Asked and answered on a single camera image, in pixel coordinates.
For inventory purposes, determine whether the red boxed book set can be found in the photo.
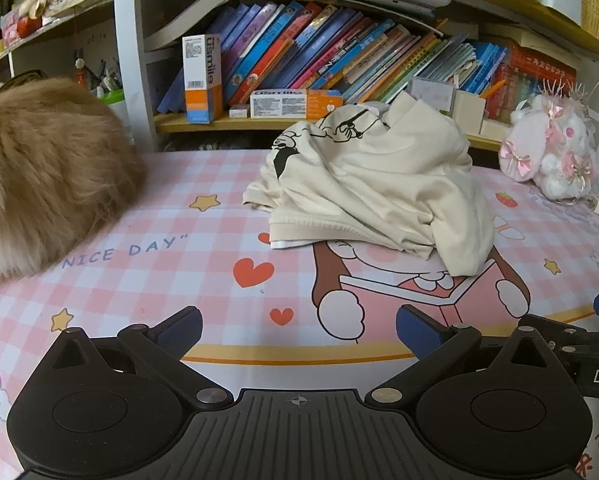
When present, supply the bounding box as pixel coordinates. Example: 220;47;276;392
494;42;577;122

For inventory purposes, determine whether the cream printed t-shirt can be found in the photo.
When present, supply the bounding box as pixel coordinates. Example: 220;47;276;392
242;91;495;277

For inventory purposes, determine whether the dark curved band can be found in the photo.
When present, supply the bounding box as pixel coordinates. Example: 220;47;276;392
0;70;46;102

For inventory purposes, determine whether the cube notepad box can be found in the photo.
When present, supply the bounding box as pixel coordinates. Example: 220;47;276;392
407;77;455;113

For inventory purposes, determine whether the tan fluffy pet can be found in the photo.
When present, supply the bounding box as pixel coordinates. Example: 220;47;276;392
0;76;147;293

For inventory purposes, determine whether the cream paper box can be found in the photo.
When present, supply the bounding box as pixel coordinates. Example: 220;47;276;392
452;91;487;133

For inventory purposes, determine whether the thick leaning beige book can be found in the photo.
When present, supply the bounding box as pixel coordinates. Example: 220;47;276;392
144;0;240;52

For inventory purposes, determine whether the low cream box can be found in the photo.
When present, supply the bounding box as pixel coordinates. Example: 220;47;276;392
479;119;513;142

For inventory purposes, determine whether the white green pen holder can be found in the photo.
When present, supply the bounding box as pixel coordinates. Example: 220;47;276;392
95;89;130;131

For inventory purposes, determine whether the flat white orange box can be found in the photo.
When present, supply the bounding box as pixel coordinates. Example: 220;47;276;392
250;89;343;120

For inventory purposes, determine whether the pink checked printed bed sheet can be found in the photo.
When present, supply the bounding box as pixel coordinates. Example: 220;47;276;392
0;150;599;480

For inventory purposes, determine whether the tall white orange box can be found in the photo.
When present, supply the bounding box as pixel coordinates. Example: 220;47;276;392
182;34;224;124

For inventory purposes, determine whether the pink white plush bunny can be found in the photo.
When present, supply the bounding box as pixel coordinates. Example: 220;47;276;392
499;80;599;201

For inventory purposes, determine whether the row of colourful books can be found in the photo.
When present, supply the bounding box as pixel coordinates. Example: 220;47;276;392
156;0;510;123

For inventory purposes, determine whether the wooden bookshelf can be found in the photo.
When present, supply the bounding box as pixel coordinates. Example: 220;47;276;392
0;0;599;156

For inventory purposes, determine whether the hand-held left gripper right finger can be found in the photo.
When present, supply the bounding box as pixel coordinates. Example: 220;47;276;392
367;304;560;408

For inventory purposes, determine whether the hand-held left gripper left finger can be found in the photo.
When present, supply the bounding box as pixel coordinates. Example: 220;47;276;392
44;306;235;409

